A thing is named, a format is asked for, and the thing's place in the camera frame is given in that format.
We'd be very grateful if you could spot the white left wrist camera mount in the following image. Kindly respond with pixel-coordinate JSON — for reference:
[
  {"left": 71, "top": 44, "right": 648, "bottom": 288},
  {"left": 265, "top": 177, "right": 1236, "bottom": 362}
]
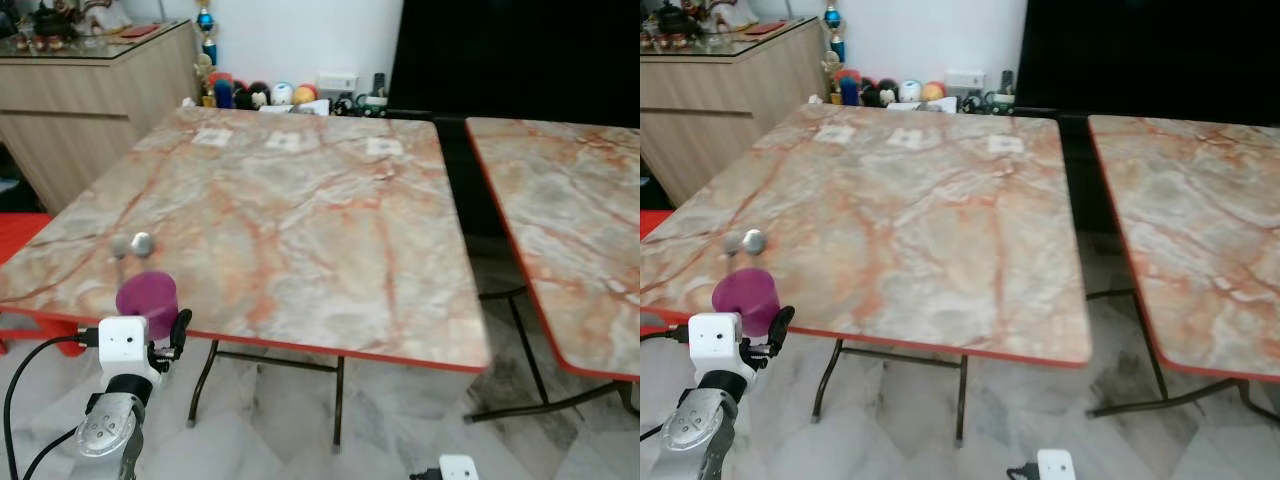
[
  {"left": 687, "top": 312, "right": 758, "bottom": 374},
  {"left": 97, "top": 316, "right": 163, "bottom": 378}
]

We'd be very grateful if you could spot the marble folding table orange rim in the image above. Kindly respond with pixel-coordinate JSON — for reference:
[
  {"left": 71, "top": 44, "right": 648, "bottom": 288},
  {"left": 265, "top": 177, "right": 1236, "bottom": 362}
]
[
  {"left": 464, "top": 116, "right": 641, "bottom": 423},
  {"left": 1086, "top": 113, "right": 1280, "bottom": 419},
  {"left": 640, "top": 102, "right": 1093, "bottom": 447},
  {"left": 0, "top": 105, "right": 493, "bottom": 453}
]

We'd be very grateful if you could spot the blue and gold trophy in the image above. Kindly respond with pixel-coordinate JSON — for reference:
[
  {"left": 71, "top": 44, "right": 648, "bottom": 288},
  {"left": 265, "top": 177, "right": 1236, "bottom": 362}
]
[
  {"left": 195, "top": 0, "right": 220, "bottom": 69},
  {"left": 822, "top": 0, "right": 848, "bottom": 64}
]

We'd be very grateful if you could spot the light wooden sideboard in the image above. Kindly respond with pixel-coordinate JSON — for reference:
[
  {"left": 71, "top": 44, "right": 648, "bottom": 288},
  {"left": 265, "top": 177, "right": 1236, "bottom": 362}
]
[
  {"left": 640, "top": 14, "right": 833, "bottom": 208},
  {"left": 0, "top": 18, "right": 203, "bottom": 216}
]

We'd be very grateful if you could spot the purple plastic cup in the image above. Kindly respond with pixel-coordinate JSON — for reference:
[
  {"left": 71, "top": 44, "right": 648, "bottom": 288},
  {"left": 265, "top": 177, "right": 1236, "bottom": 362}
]
[
  {"left": 711, "top": 266, "right": 780, "bottom": 339},
  {"left": 115, "top": 270, "right": 180, "bottom": 342}
]

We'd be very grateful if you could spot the black television screen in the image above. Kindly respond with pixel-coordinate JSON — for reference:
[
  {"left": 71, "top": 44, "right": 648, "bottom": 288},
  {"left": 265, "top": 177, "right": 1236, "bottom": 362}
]
[
  {"left": 387, "top": 0, "right": 641, "bottom": 127},
  {"left": 1014, "top": 0, "right": 1280, "bottom": 119}
]

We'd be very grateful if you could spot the dark teapot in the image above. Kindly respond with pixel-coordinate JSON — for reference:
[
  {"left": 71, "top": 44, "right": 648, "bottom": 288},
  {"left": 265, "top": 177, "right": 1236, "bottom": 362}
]
[
  {"left": 655, "top": 0, "right": 703, "bottom": 42},
  {"left": 28, "top": 4, "right": 79, "bottom": 47}
]

